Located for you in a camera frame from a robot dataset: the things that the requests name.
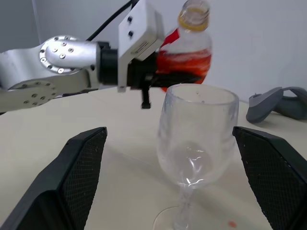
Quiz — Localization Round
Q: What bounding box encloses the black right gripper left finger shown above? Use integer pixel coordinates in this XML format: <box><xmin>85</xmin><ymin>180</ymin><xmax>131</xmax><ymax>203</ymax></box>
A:
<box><xmin>0</xmin><ymin>126</ymin><xmax>108</xmax><ymax>230</ymax></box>

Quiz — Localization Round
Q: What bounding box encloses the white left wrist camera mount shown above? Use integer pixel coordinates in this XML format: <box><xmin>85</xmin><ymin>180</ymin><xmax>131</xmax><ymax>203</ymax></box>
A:
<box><xmin>117</xmin><ymin>0</ymin><xmax>165</xmax><ymax>93</ymax></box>

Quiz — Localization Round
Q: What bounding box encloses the grey handheld device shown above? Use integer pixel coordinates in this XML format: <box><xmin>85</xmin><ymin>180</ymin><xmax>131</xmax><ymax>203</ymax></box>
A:
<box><xmin>246</xmin><ymin>86</ymin><xmax>307</xmax><ymax>124</ymax></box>

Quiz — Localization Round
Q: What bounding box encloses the clear wine glass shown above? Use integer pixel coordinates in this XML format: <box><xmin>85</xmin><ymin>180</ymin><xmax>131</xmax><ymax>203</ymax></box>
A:
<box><xmin>153</xmin><ymin>83</ymin><xmax>240</xmax><ymax>230</ymax></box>

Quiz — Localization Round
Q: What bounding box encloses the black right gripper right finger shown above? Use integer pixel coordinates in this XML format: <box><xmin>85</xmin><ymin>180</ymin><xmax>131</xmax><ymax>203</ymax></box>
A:
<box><xmin>232</xmin><ymin>126</ymin><xmax>307</xmax><ymax>230</ymax></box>

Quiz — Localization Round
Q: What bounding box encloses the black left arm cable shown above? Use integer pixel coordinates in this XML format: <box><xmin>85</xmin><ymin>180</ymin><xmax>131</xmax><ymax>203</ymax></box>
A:
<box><xmin>85</xmin><ymin>0</ymin><xmax>135</xmax><ymax>42</ymax></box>

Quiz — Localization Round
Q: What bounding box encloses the bottle with red liquid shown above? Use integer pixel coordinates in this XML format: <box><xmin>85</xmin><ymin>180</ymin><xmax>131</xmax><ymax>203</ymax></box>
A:
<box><xmin>155</xmin><ymin>0</ymin><xmax>213</xmax><ymax>93</ymax></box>

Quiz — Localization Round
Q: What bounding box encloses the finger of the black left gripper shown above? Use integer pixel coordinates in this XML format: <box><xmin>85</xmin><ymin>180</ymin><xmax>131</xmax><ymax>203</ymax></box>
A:
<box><xmin>152</xmin><ymin>73</ymin><xmax>202</xmax><ymax>88</ymax></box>

